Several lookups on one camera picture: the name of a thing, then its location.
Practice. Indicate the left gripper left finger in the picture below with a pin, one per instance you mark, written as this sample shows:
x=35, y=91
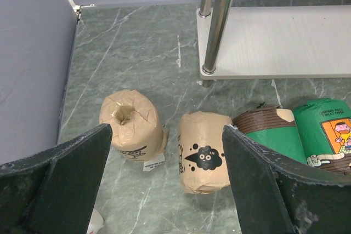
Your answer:
x=54, y=191

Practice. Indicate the lying beige roll cloud print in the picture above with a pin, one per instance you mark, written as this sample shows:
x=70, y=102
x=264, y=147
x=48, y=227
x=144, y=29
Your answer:
x=202, y=164

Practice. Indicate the green brown roll orange label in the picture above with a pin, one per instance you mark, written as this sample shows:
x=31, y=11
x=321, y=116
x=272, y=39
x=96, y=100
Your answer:
x=324, y=129

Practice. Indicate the white two-tier shelf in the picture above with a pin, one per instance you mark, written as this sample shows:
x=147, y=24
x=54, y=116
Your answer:
x=272, y=42

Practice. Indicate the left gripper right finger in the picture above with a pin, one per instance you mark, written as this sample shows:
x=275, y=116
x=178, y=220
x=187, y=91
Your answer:
x=276, y=194

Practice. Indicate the upright beige wrapped roll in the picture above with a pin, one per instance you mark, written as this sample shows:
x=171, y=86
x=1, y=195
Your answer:
x=137, y=132

